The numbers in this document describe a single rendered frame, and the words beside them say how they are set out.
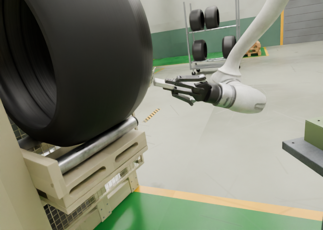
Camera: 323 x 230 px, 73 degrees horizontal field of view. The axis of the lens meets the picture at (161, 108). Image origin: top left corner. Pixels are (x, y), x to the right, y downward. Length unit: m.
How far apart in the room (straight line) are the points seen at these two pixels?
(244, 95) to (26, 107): 0.82
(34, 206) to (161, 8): 12.11
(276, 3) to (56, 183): 0.82
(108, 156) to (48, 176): 0.19
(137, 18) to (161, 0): 11.91
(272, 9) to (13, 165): 0.88
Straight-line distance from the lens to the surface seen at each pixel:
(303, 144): 1.16
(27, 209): 0.73
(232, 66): 0.97
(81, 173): 0.67
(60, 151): 1.00
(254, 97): 0.87
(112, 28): 0.56
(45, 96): 1.04
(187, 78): 0.75
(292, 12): 11.71
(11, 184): 0.69
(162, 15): 12.49
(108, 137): 0.73
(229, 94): 0.82
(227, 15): 11.71
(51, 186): 0.62
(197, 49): 6.14
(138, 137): 0.81
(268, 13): 0.86
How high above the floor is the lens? 1.19
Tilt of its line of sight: 18 degrees down
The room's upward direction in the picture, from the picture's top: 9 degrees counter-clockwise
